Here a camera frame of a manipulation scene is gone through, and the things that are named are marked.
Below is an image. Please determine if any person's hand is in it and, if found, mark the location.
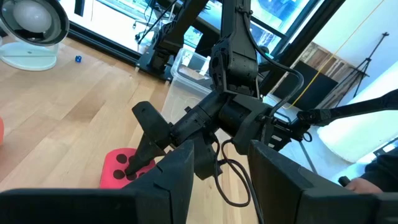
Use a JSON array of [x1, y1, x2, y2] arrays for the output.
[[344, 177, 384, 194]]

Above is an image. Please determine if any yellow extension cable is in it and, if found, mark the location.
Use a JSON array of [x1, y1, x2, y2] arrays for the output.
[[287, 0, 386, 110]]

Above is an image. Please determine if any black diagonal frame strut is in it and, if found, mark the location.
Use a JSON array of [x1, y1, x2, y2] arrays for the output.
[[297, 89, 398, 127]]

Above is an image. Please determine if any black tripod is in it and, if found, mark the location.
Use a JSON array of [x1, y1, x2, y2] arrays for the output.
[[337, 30, 390, 100]]

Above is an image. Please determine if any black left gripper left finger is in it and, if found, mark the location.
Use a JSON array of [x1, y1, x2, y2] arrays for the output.
[[0, 139, 196, 224]]

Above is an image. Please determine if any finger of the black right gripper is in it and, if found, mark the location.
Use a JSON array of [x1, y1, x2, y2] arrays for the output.
[[124, 133, 165, 177], [132, 101, 172, 149]]

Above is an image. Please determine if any red foam die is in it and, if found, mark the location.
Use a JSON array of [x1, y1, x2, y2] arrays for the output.
[[99, 147, 156, 190]]

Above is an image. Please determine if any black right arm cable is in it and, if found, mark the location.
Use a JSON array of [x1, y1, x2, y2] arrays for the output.
[[213, 138, 265, 224]]

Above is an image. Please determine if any clear plastic bin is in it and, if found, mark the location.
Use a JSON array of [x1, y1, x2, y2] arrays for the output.
[[160, 48, 218, 125]]

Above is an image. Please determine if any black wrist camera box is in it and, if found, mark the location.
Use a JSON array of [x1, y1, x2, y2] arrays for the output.
[[189, 136, 224, 181]]

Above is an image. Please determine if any white spotlight lamp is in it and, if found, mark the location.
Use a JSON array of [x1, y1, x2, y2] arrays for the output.
[[0, 0, 70, 72]]

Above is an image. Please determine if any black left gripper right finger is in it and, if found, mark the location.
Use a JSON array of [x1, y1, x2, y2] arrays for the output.
[[248, 139, 398, 224]]

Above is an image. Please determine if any person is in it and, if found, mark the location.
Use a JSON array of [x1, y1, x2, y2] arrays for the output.
[[360, 148, 398, 194]]

